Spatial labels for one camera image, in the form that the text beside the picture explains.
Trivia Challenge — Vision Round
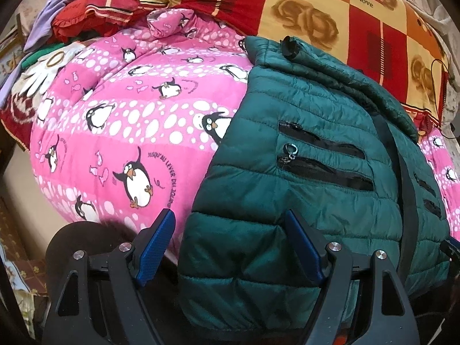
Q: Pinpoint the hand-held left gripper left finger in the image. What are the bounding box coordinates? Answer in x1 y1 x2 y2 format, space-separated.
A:
43 208 177 345

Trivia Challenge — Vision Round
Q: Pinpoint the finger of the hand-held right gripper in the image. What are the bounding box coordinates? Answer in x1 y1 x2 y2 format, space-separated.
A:
439 238 460 260

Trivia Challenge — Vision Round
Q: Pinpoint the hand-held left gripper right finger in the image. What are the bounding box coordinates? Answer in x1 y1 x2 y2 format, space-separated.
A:
285 209 419 345

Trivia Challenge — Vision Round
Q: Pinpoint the green puffer jacket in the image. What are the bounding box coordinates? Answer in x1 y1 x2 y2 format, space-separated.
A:
179 36 454 342

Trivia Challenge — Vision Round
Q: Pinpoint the pink penguin print blanket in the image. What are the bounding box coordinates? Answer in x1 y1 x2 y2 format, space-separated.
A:
30 7 460 225

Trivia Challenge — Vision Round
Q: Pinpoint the white glove print cloth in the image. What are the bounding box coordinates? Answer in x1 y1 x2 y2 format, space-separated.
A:
0 39 95 148

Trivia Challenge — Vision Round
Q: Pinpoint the red orange rose print quilt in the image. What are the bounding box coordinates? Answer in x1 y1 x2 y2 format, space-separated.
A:
137 0 454 126

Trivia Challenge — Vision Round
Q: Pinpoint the red ruffled cloth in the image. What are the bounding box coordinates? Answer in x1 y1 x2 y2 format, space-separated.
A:
50 0 144 44

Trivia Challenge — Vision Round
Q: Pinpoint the purple cloth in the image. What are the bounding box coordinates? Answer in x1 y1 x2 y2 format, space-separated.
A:
23 0 121 51

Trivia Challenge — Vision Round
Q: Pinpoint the black cable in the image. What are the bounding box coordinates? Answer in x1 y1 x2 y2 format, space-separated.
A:
429 57 460 141

